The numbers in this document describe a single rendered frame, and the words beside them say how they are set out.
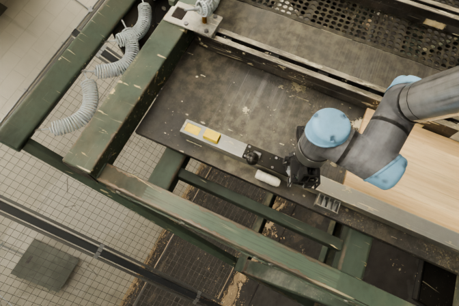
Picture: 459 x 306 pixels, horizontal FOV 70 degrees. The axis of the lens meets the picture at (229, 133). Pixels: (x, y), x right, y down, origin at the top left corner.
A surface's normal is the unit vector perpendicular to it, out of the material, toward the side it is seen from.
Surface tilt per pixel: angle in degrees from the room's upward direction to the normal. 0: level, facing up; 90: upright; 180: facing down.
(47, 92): 90
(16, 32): 90
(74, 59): 90
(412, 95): 30
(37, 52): 90
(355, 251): 58
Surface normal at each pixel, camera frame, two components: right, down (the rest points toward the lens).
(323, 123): 0.02, -0.42
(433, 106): -0.84, 0.53
